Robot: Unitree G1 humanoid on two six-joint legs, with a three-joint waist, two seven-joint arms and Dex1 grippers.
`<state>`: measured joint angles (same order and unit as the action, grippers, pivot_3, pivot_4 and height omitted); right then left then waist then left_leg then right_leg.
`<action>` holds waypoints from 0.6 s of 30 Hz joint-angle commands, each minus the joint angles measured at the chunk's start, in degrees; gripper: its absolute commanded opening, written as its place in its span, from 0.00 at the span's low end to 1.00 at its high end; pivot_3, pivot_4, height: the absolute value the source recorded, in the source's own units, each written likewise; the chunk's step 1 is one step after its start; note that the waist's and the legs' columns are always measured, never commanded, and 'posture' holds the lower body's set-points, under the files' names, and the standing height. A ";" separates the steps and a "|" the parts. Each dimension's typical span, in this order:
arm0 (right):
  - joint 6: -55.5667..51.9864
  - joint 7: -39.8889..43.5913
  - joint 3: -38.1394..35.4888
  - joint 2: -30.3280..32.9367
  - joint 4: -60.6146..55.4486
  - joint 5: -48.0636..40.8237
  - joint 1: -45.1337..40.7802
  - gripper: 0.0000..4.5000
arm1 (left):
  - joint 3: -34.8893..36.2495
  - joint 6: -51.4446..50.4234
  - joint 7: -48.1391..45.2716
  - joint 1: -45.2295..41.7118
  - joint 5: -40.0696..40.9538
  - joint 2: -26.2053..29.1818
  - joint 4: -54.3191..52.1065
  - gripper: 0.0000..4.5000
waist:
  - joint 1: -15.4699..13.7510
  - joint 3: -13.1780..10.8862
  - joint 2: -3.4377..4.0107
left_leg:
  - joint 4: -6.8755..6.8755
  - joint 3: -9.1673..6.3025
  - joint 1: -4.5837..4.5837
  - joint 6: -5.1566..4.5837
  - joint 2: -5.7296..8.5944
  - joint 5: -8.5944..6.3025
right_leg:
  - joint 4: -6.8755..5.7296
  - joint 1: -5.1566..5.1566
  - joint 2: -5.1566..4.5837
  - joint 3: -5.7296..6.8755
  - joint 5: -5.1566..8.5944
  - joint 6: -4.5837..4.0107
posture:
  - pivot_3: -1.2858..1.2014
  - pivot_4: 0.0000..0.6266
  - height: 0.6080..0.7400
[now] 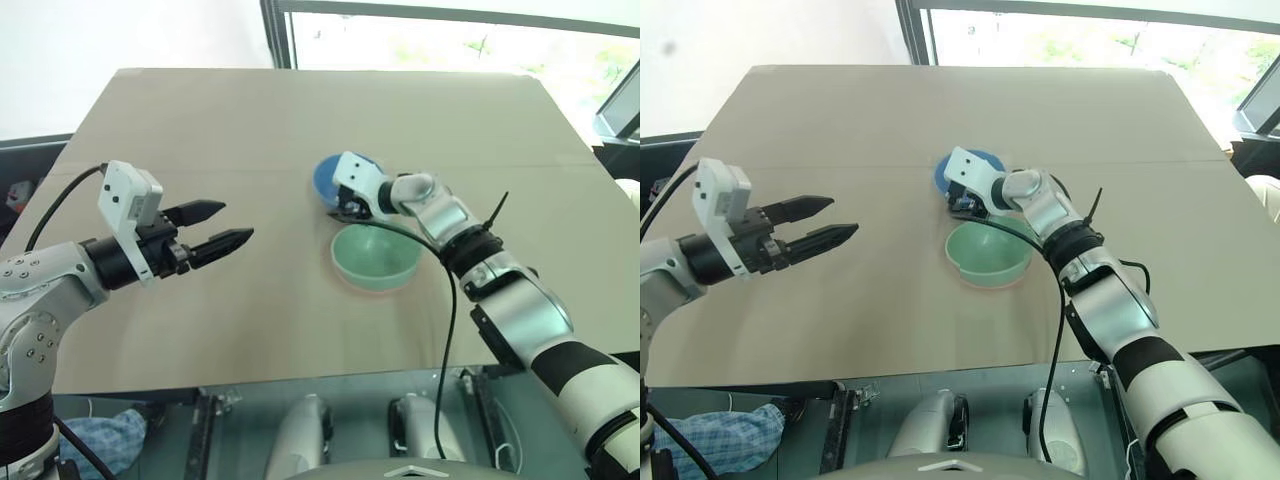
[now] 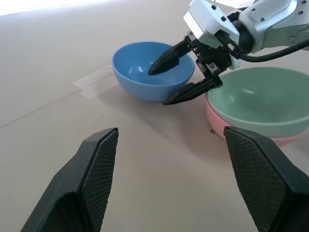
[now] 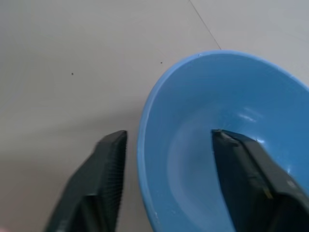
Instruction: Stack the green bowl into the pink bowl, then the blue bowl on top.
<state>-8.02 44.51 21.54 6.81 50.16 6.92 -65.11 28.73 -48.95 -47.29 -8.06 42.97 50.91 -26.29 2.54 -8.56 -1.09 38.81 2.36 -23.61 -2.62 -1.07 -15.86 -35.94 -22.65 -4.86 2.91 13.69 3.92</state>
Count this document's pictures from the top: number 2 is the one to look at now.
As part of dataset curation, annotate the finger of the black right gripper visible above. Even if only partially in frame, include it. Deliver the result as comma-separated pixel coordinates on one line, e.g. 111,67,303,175
147,41,194,75
162,76,223,106

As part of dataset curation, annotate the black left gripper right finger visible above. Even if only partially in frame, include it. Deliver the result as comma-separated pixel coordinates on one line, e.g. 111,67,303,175
223,126,309,232

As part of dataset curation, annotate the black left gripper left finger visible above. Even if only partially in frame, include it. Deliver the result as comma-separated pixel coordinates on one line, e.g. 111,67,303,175
20,127,119,232

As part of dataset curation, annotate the blue bowl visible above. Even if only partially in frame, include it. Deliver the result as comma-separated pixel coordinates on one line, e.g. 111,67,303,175
111,42,196,102

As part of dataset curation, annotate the pink bowl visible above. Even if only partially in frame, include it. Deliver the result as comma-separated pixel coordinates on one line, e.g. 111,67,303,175
204,95,309,147

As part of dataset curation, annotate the green bowl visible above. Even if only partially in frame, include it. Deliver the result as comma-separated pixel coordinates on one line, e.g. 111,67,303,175
207,67,309,140

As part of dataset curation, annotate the clear tape strip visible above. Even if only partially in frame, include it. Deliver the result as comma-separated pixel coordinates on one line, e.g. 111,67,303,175
72,67,114,99

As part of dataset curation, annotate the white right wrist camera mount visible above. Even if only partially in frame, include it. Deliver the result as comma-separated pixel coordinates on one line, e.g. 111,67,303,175
183,0,241,71

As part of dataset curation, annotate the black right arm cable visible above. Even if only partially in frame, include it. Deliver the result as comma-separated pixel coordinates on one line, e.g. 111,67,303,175
216,30,309,62

